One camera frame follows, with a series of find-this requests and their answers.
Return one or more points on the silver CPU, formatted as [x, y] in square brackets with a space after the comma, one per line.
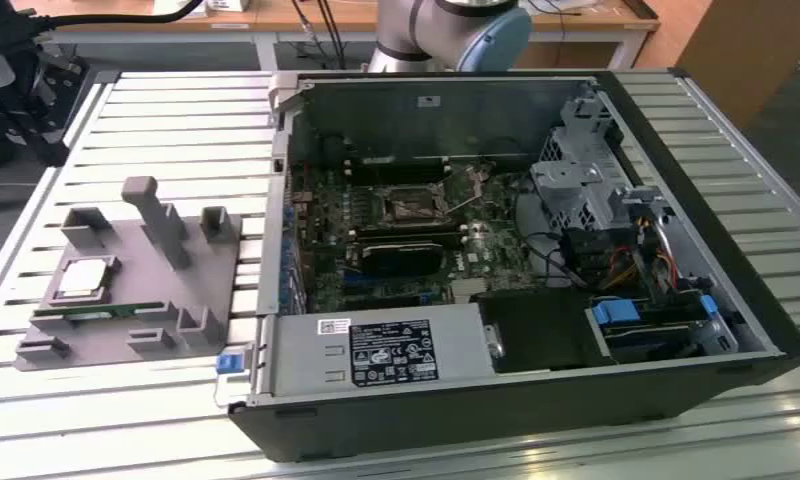
[86, 277]

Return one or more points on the CPU socket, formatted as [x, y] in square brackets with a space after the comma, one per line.
[413, 207]

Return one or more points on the black RAM slot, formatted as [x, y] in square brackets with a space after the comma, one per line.
[406, 232]
[409, 240]

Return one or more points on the small white box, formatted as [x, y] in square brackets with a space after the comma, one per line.
[229, 5]

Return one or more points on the wooden desk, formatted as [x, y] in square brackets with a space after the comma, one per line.
[259, 15]

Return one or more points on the grey parts rack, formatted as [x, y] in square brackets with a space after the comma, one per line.
[139, 290]

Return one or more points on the green RAM stick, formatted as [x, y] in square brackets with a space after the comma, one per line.
[133, 307]

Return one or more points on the blue case latch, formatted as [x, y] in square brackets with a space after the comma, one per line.
[231, 364]

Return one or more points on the black expansion card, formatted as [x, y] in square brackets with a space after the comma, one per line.
[400, 260]

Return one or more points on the silver power supply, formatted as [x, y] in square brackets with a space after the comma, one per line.
[293, 350]

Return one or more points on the thin metal locking lever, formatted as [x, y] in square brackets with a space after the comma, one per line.
[468, 201]

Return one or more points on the green motherboard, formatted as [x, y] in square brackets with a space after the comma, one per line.
[493, 250]

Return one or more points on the small silver heat sink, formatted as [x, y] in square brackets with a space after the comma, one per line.
[468, 290]

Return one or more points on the white papers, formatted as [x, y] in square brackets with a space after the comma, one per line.
[573, 5]

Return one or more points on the silver metal drive cage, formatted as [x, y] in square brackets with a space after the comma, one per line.
[573, 200]

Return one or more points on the black open PC case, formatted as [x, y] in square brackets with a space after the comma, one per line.
[440, 425]

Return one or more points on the blue disk carrier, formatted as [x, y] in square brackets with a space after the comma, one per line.
[616, 312]

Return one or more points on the brown wooden cabinet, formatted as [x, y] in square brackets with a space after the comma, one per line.
[760, 50]

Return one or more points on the small blue bay clip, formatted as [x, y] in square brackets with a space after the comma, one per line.
[708, 307]

